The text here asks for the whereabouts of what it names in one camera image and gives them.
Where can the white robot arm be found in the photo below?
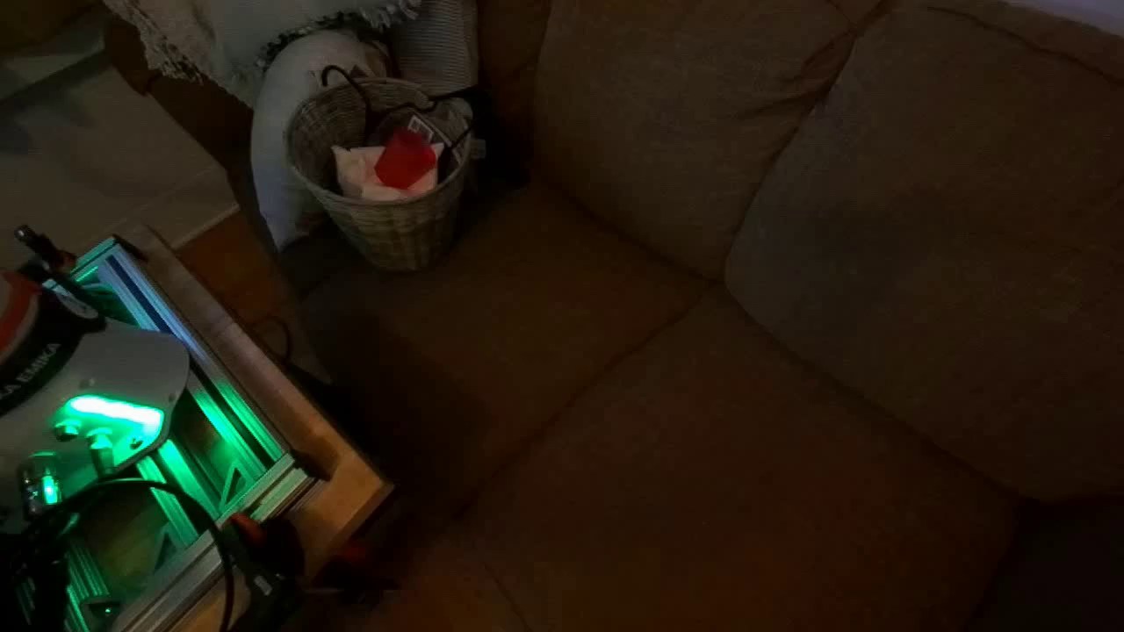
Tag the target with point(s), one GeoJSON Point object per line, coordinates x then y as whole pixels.
{"type": "Point", "coordinates": [83, 391]}

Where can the light grey pillow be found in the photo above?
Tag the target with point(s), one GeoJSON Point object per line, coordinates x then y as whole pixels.
{"type": "Point", "coordinates": [289, 82]}

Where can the brown fabric sofa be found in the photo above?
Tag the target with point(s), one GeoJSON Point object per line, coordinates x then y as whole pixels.
{"type": "Point", "coordinates": [803, 317]}

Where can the red item in basket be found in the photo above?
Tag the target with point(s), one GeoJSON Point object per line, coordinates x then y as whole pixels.
{"type": "Point", "coordinates": [407, 164]}

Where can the woven wicker basket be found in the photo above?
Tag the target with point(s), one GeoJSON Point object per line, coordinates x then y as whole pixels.
{"type": "Point", "coordinates": [400, 228]}

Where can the white cloth in basket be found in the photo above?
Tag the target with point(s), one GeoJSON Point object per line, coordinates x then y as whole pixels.
{"type": "Point", "coordinates": [356, 177]}

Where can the cream knitted blanket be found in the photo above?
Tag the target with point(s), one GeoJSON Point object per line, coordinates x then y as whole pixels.
{"type": "Point", "coordinates": [233, 42]}

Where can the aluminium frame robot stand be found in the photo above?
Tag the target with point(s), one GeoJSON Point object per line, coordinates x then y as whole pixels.
{"type": "Point", "coordinates": [196, 535]}

